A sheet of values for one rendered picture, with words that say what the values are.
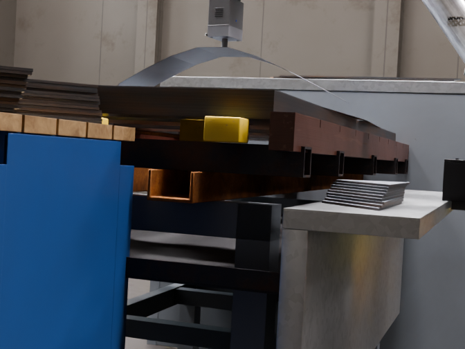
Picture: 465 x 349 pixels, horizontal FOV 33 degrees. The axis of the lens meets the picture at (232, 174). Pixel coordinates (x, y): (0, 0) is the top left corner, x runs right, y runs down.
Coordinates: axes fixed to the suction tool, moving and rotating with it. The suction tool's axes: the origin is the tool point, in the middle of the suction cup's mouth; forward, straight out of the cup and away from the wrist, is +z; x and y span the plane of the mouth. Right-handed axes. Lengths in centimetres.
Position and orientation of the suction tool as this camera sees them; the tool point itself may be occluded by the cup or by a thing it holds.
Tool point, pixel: (223, 56)
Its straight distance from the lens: 212.0
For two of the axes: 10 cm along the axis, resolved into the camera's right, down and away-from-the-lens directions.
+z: -0.5, 10.0, 0.2
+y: -4.4, 0.0, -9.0
